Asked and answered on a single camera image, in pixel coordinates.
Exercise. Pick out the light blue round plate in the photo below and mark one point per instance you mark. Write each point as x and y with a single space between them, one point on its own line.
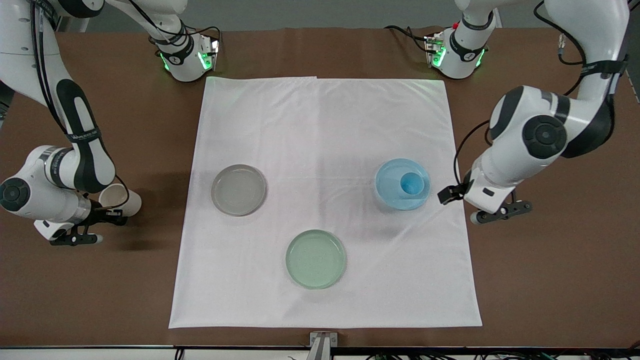
387 192

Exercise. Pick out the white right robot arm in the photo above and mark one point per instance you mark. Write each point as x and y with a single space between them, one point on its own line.
75 125

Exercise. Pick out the white square cloth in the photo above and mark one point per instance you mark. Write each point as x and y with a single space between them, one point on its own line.
320 130

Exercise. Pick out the metal table edge bracket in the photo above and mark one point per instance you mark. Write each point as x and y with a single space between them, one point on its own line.
322 345

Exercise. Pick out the black table edge strip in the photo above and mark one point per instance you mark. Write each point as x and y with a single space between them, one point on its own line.
100 347

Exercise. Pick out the pale green round plate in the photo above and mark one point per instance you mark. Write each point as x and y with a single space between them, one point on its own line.
316 259

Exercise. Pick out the gray round plate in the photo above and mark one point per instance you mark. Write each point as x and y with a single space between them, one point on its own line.
238 190

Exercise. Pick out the light blue cup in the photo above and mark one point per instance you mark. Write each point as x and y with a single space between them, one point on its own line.
411 185

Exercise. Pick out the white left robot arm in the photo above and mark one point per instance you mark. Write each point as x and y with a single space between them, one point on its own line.
540 135

